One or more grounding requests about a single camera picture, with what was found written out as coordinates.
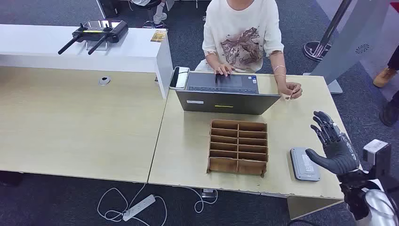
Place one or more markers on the person's right hand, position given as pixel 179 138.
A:
pixel 224 68

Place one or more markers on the person's left hand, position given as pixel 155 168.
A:
pixel 297 88

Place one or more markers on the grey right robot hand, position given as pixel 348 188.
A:
pixel 341 156

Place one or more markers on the yellow-brown hotel card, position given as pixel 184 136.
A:
pixel 159 36
pixel 292 92

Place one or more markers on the person's right forearm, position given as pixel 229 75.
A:
pixel 215 59

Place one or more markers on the person's left forearm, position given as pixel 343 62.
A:
pixel 279 60

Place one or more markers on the grey card reader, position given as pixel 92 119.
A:
pixel 304 165

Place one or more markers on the grey laptop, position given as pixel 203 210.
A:
pixel 227 104

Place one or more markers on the black smartphone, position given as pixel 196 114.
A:
pixel 179 78

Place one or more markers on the wooden desk leg panel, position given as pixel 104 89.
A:
pixel 302 206

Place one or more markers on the grey standing kiosk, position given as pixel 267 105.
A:
pixel 355 37

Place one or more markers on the brown cardboard compartment organizer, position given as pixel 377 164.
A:
pixel 238 146

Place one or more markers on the white reception counter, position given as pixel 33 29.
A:
pixel 134 53

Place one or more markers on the black office chair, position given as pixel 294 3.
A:
pixel 151 3

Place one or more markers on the grey power adapter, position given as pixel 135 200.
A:
pixel 208 194

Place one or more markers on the black remote controller with antennas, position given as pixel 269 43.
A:
pixel 103 31

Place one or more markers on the black cabinet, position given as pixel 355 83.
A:
pixel 110 7

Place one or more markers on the white power strip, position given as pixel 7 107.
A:
pixel 138 207

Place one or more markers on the black desk foot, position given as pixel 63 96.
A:
pixel 9 178

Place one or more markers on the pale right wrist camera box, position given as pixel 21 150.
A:
pixel 374 148

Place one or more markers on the metal stanchion post with base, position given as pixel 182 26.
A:
pixel 315 50

